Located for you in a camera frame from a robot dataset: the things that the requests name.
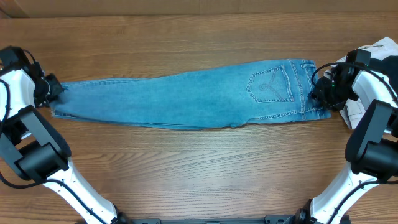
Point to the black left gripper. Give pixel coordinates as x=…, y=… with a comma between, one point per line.
x=55, y=90

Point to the light blue denim jeans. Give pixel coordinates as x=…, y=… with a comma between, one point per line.
x=263, y=92

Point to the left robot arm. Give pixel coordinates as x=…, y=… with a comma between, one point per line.
x=33, y=148

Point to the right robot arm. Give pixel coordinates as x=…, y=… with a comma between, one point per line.
x=371, y=160

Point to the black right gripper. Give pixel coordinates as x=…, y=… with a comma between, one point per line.
x=317, y=93

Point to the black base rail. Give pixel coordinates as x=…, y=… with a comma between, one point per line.
x=269, y=219

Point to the folded black garment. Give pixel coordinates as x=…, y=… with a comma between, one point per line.
x=389, y=67

